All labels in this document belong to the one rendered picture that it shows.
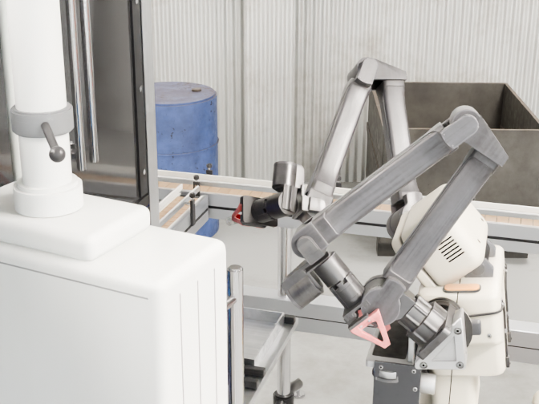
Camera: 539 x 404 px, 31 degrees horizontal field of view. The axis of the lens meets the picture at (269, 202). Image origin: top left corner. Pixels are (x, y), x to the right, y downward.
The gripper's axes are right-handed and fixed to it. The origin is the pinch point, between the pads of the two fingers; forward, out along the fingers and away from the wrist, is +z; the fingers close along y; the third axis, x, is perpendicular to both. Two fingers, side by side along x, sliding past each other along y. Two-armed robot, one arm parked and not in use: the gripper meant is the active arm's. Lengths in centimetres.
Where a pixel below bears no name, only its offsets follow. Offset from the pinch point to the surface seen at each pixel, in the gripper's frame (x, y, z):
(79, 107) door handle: -15, 49, -12
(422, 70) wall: -168, -294, 204
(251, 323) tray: 22.8, -19.4, 20.5
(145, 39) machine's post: -46, 20, 12
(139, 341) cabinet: 38, 70, -73
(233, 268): 26, 51, -68
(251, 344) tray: 29.1, -13.6, 13.0
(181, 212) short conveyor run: -20, -35, 78
